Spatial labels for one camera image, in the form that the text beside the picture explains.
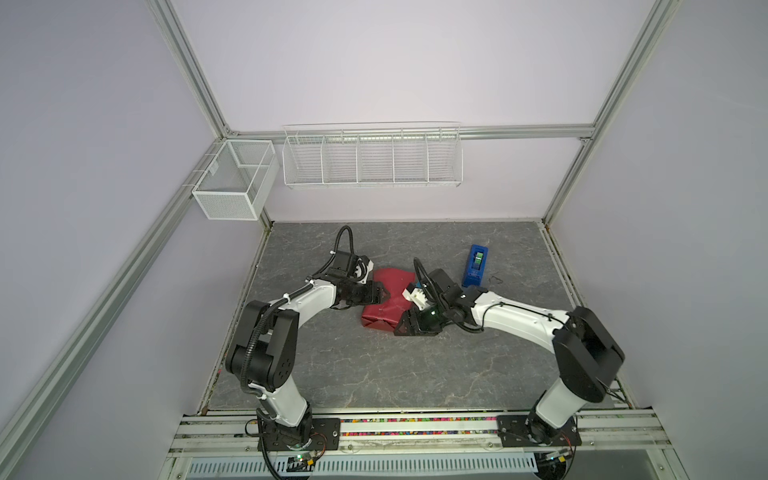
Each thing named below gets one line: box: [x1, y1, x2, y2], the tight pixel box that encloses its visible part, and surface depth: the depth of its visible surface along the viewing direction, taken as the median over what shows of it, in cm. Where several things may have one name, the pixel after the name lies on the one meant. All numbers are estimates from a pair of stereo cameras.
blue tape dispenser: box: [462, 244, 489, 287], surface depth 104 cm
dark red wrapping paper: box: [361, 268, 416, 331], surface depth 90 cm
